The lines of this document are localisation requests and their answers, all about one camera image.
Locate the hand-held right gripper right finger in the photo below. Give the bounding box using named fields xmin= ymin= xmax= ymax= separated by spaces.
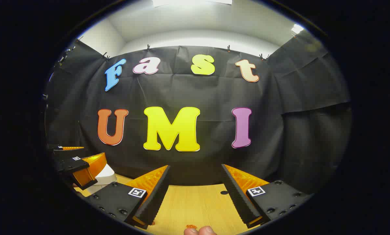
xmin=221 ymin=164 xmax=313 ymax=229

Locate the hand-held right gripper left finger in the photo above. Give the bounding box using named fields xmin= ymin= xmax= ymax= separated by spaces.
xmin=84 ymin=165 xmax=171 ymax=229

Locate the white desktop garbage bin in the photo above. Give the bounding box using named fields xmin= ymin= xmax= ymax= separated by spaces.
xmin=84 ymin=164 xmax=118 ymax=195

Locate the wooden desktop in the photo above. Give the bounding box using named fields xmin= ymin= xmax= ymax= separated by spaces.
xmin=73 ymin=173 xmax=264 ymax=235

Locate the black backdrop cloth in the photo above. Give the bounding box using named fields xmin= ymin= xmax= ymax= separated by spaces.
xmin=44 ymin=31 xmax=352 ymax=196

